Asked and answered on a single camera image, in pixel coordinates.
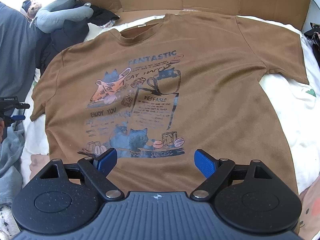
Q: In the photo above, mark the grey neck pillow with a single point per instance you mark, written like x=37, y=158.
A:
x=50, y=17

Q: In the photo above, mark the cream bear-print blanket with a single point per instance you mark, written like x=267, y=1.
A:
x=282, y=120

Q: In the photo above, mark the dark grey pillow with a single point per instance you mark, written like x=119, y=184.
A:
x=17, y=55

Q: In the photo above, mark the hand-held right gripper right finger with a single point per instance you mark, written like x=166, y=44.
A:
x=205, y=162

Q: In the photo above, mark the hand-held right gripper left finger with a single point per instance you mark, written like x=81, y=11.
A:
x=107, y=158

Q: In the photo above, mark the teddy bear plush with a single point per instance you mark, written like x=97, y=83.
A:
x=33, y=8

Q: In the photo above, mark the crumpled black garment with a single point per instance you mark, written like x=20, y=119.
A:
x=67, y=37

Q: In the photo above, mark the brown printed t-shirt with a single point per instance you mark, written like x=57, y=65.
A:
x=212, y=92

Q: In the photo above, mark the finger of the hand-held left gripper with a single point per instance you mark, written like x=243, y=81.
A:
x=22, y=105
x=17, y=118

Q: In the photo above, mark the white speckled fluffy cloth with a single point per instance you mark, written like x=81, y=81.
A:
x=6, y=217

